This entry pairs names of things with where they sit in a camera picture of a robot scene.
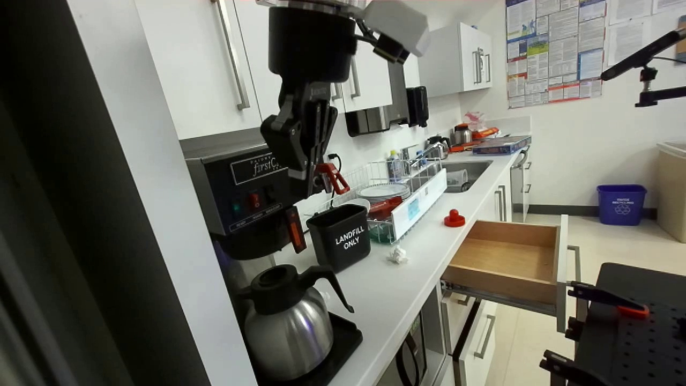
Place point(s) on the row of paper notices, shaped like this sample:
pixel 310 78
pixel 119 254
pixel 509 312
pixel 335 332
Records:
pixel 638 27

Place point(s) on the white bowl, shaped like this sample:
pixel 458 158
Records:
pixel 356 203

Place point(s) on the red coffee maker tap lever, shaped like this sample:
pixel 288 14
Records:
pixel 333 177

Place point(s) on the large notice poster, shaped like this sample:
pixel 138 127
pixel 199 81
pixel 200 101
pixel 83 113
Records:
pixel 554 51

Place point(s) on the white wall cabinet door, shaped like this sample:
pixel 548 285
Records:
pixel 375 80
pixel 187 69

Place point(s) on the black soap dispenser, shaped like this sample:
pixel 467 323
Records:
pixel 417 106

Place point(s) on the beige waste bin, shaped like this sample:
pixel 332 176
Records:
pixel 672 193

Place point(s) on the black clamp orange tip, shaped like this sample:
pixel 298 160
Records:
pixel 605 299

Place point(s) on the blue recycling bin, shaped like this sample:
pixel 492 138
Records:
pixel 621 206

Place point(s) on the steel sink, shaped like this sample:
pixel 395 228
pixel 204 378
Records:
pixel 471 170

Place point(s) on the white wooden drawer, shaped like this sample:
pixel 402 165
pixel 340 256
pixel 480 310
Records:
pixel 506 262

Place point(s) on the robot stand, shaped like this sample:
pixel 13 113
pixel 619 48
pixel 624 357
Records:
pixel 638 338

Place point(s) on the pair of base cabinet doors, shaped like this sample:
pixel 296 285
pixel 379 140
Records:
pixel 496 201

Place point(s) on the orange flat packet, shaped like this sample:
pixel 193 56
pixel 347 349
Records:
pixel 485 133

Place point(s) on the clear dish soap bottle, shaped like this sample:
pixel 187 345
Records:
pixel 395 166

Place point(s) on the small white wall cabinet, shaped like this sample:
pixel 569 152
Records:
pixel 447 59

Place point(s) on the flat blue box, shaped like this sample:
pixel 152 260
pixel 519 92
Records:
pixel 501 145

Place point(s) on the small black waste bin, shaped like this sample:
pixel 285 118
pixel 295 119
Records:
pixel 338 241

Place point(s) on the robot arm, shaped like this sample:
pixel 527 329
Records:
pixel 399 24

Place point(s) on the white cup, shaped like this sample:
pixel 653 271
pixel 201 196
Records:
pixel 456 178

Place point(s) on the long white wall cabinet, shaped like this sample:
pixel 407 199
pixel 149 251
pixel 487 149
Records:
pixel 182 64

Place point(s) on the white base cabinet door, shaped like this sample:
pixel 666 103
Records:
pixel 479 343

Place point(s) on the steel coffee pot black lid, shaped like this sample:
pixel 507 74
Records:
pixel 289 332

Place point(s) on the crumpled white paper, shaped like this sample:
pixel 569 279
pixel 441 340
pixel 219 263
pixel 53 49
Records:
pixel 397 255

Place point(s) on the black glass coffee pot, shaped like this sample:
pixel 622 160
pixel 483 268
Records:
pixel 438 146

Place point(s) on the steel tap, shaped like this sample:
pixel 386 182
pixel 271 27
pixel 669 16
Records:
pixel 423 153

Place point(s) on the microwave door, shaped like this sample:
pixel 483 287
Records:
pixel 412 356

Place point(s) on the red round knob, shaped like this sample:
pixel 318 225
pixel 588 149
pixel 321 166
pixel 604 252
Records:
pixel 454 219

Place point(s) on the stack of white plates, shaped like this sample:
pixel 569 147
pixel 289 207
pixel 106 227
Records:
pixel 383 192

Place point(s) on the black and steel coffee maker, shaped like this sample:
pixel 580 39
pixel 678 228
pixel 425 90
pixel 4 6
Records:
pixel 236 203

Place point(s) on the steel carafe orange lid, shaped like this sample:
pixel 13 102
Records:
pixel 462 134

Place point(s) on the red plastic container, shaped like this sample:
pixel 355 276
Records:
pixel 385 208

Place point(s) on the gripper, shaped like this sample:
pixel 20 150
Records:
pixel 311 45

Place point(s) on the camera on mount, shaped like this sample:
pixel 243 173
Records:
pixel 646 59

